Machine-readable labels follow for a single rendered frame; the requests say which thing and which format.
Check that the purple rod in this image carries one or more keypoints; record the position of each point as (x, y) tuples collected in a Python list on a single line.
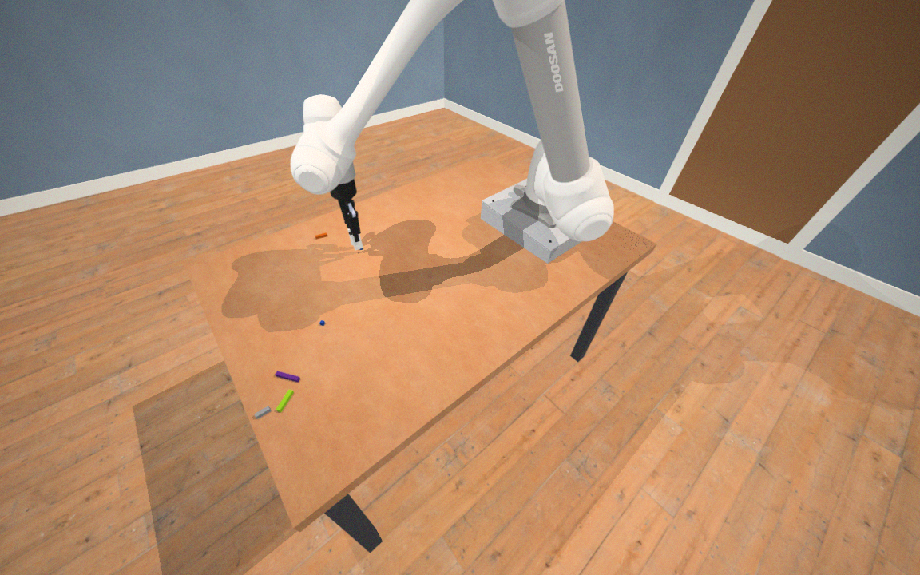
[(287, 376)]

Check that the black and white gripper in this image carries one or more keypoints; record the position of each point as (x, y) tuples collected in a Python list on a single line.
[(347, 192)]

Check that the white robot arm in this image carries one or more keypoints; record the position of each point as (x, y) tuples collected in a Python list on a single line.
[(576, 192)]

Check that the lime green rod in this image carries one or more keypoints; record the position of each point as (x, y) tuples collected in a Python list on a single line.
[(285, 400)]

